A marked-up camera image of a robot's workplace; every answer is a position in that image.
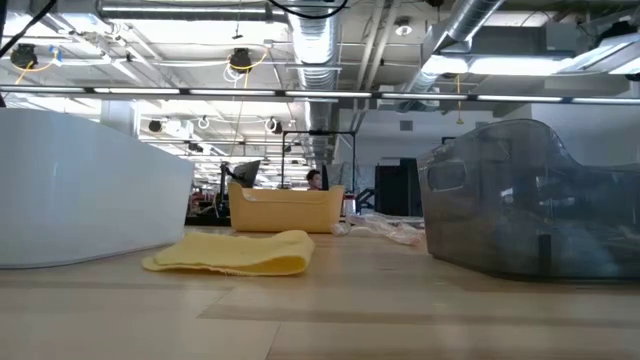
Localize black aluminium table frame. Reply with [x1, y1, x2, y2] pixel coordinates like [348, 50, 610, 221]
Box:
[184, 214, 232, 227]

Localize grey tilted monitor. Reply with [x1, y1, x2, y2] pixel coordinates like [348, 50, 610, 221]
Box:
[230, 159, 262, 189]

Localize black partition panels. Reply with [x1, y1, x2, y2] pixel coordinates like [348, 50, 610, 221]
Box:
[374, 157, 424, 217]

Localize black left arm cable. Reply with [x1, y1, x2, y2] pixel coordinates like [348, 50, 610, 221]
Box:
[267, 0, 350, 21]

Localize orange plastic bin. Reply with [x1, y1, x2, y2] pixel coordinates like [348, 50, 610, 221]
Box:
[227, 181, 346, 234]

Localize yellow hanging cord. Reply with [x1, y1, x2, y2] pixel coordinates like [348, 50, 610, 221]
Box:
[454, 74, 464, 126]

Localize bright ceiling light panel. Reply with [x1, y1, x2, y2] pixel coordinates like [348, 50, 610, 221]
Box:
[422, 53, 576, 78]

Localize grey translucent plastic bin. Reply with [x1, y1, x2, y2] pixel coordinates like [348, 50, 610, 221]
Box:
[417, 118, 640, 280]

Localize white plastic bin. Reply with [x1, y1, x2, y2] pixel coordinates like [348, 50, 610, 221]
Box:
[0, 107, 195, 270]

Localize narrow silver spiral duct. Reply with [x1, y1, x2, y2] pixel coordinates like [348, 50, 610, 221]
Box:
[399, 0, 505, 96]

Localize black ceiling cable reel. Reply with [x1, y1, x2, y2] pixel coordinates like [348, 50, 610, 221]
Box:
[9, 43, 39, 70]
[228, 47, 254, 72]

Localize black background rig frame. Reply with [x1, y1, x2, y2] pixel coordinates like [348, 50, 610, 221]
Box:
[281, 129, 358, 194]

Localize black hanging cable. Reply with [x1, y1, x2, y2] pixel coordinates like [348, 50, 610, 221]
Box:
[0, 0, 58, 59]

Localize long ceiling light rail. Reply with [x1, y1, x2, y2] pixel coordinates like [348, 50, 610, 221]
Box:
[0, 84, 640, 105]

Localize orange toothbrush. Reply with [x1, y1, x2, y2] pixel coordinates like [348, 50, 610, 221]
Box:
[349, 220, 426, 247]

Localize wide silver spiral duct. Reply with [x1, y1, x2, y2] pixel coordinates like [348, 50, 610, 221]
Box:
[285, 0, 346, 169]

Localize white pillar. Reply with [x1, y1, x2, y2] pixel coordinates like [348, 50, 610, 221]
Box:
[101, 98, 140, 136]

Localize yellow cloth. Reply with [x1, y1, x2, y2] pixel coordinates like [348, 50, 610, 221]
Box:
[141, 229, 317, 278]

